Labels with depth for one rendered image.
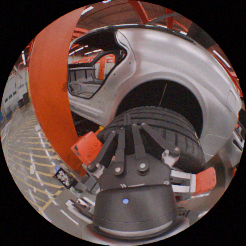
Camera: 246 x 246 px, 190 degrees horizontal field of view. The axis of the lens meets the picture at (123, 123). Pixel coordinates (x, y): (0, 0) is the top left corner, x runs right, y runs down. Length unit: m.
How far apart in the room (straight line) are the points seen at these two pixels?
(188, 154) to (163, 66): 0.46
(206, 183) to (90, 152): 0.36
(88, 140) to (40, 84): 0.25
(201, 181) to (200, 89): 0.49
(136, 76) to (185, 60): 0.35
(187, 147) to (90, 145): 0.25
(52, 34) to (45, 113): 0.30
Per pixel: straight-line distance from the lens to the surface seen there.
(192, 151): 0.23
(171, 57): 0.55
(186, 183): 0.26
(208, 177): 0.31
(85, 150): 0.21
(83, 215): 0.30
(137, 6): 1.63
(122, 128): 0.16
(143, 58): 0.54
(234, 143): 2.68
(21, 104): 8.31
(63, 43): 0.36
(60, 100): 0.34
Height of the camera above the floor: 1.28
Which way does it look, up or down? 36 degrees down
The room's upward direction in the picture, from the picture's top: 9 degrees clockwise
